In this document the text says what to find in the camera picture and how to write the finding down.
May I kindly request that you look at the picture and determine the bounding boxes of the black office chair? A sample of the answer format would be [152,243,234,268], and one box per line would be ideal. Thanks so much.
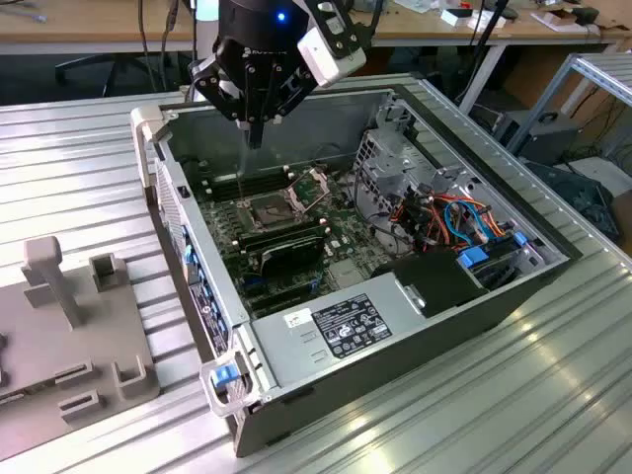
[52,51,172,98]

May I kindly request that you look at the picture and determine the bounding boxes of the black round wire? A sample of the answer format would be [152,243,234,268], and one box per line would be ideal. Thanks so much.
[351,165,414,248]

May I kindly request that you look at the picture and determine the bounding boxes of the black camera bracket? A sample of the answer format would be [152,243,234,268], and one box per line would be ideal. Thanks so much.
[303,0,374,63]

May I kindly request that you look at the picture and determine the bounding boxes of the brown cardboard box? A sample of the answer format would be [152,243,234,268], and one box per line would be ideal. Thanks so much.
[610,191,632,243]

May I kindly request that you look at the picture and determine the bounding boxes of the open grey PC case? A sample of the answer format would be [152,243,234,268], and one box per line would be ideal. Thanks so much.
[128,84,585,459]

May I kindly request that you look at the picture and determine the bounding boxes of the green motherboard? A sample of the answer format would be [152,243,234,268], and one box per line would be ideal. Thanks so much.
[190,162,399,320]

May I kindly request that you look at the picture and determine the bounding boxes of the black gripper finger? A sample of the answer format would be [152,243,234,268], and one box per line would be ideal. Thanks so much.
[255,58,320,150]
[190,52,257,150]

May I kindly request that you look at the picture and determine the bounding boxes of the small white box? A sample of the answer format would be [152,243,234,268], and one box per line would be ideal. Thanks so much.
[438,7,478,29]

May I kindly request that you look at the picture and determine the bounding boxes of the black tripod pole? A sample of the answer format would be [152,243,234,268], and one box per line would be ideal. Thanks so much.
[472,0,511,46]

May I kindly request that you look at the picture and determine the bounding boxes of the black expansion card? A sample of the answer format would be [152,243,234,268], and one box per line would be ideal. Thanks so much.
[257,235,327,278]

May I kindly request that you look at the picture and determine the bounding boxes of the open cardboard box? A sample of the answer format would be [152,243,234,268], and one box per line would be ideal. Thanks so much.
[530,7,601,35]

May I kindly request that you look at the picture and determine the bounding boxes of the RAM slot white clips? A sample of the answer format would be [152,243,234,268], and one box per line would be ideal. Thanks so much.
[203,175,293,196]
[198,163,287,184]

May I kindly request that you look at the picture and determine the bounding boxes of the grey parts rack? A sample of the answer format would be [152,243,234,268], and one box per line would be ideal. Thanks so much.
[0,235,163,461]

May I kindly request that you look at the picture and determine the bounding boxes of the dark teal plastic housing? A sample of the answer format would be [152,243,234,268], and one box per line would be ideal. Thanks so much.
[522,160,621,243]

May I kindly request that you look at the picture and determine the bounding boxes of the silver chipset heatsink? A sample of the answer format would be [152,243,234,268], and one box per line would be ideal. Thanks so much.
[328,259,362,288]

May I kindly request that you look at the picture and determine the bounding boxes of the silver drive cage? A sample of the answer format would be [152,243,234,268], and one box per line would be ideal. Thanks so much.
[353,125,478,241]

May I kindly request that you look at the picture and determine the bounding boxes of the blue flat wire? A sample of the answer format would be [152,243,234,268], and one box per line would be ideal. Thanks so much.
[442,197,491,244]

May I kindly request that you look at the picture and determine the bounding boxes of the black expansion slot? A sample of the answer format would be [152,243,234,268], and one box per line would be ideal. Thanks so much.
[241,281,317,303]
[249,290,322,317]

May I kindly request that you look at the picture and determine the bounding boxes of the CPU socket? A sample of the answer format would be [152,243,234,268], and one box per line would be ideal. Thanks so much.
[235,191,302,233]

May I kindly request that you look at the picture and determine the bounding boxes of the grey power supply unit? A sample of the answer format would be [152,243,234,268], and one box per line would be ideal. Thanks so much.
[249,274,431,392]

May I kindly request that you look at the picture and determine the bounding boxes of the wooden office desk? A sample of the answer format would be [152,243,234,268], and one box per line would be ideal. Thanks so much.
[367,0,628,115]
[0,0,198,55]

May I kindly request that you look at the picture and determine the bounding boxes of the black rating label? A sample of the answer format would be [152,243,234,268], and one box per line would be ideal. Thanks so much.
[311,291,395,360]

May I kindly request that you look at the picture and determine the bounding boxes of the black box with handle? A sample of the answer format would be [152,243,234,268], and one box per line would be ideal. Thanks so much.
[493,111,584,167]

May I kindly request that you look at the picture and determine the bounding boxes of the black plastic air shroud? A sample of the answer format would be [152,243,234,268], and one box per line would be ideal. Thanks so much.
[369,249,490,318]

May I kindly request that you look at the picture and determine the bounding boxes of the aluminium profile frame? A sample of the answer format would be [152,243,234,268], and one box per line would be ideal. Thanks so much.
[506,51,632,159]

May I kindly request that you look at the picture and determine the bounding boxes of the metal socket cover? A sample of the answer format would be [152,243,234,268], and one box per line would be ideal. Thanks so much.
[285,166,332,214]

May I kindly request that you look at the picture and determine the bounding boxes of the orange wire bundle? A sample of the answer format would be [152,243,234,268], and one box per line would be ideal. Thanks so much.
[388,191,445,254]

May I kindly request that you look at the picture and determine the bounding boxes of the blue case latch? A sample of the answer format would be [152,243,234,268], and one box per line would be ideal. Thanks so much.
[209,363,239,388]

